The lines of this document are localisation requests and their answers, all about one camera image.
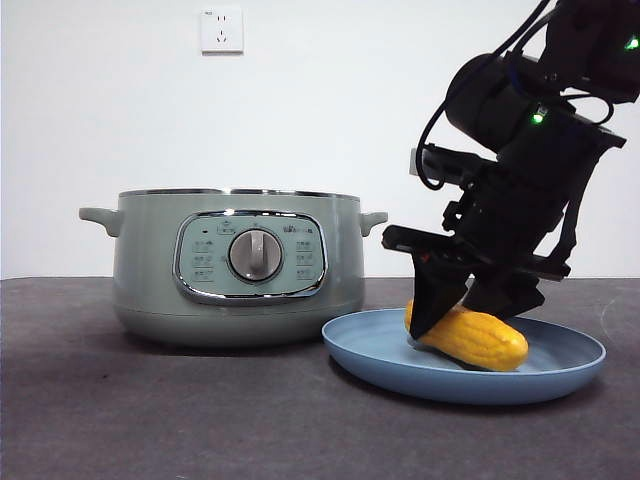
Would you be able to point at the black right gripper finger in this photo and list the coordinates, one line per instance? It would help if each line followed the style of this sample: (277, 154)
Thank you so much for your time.
(505, 297)
(435, 300)

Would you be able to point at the yellow corn cob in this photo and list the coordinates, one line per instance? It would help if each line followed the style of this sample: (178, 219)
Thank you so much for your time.
(480, 345)

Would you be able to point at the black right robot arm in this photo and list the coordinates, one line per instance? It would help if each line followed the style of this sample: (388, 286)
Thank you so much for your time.
(485, 100)

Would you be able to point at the blue round plate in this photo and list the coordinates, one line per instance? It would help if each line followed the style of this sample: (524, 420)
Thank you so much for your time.
(375, 360)

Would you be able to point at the pale green electric steamer pot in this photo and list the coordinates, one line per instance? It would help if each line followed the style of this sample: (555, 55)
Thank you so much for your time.
(150, 270)

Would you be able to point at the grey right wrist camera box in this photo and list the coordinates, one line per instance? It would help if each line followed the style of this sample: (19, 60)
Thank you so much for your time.
(450, 165)

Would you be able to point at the white wall socket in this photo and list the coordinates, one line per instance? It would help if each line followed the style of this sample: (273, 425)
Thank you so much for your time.
(222, 30)

